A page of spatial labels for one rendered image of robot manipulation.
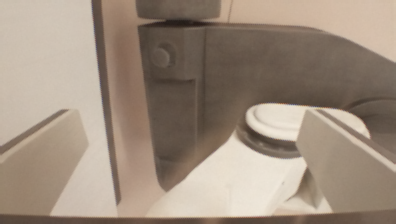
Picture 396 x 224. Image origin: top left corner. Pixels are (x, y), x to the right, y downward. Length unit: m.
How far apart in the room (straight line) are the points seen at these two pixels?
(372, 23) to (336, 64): 0.23
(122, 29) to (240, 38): 0.40
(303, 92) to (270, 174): 0.24
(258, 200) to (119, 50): 0.62
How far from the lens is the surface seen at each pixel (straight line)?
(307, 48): 0.47
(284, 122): 0.36
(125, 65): 0.74
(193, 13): 0.44
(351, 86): 0.54
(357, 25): 0.69
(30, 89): 0.49
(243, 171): 0.31
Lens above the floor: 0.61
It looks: 60 degrees down
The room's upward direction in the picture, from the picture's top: 159 degrees counter-clockwise
